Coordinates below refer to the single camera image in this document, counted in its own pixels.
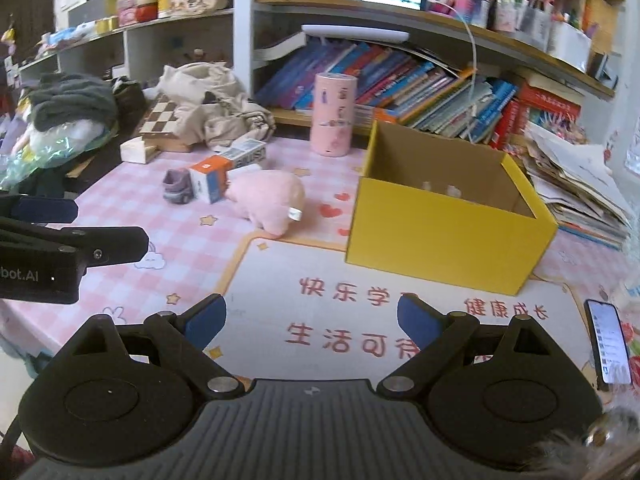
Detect purple toy truck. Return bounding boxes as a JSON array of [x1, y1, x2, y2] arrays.
[[163, 168, 194, 205]]

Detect white flat lamp bar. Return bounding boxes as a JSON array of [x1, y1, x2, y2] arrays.
[[302, 24, 409, 44]]

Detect beige crumpled cloth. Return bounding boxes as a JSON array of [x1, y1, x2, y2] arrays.
[[157, 62, 276, 152]]

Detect white orange usmile box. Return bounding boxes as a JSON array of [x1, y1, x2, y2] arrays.
[[189, 139, 267, 204]]

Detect pink plush pig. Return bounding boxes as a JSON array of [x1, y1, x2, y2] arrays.
[[224, 170, 306, 237]]

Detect pink cylinder canister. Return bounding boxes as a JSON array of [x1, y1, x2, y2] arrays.
[[309, 73, 357, 157]]

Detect wooden bookshelf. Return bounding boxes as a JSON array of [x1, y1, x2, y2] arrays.
[[19, 0, 629, 141]]

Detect grey folded cloth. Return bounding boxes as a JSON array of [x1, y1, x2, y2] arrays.
[[28, 73, 118, 131]]

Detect white pen holder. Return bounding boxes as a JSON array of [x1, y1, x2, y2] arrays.
[[547, 21, 591, 73]]

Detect checkered chess board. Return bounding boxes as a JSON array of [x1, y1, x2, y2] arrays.
[[134, 94, 192, 153]]

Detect stack of papers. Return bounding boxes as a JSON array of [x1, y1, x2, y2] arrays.
[[520, 122, 637, 250]]

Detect pink checkered table mat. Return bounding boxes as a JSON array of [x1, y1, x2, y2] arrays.
[[1, 139, 638, 382]]

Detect white tissue box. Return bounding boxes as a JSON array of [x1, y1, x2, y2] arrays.
[[119, 136, 160, 165]]

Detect row of colourful books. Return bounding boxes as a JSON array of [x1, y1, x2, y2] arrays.
[[255, 37, 585, 150]]

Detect smartphone on table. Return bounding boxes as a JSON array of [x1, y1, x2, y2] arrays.
[[584, 299, 632, 391]]

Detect yellow cardboard box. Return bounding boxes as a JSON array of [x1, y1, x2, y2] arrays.
[[346, 122, 558, 296]]

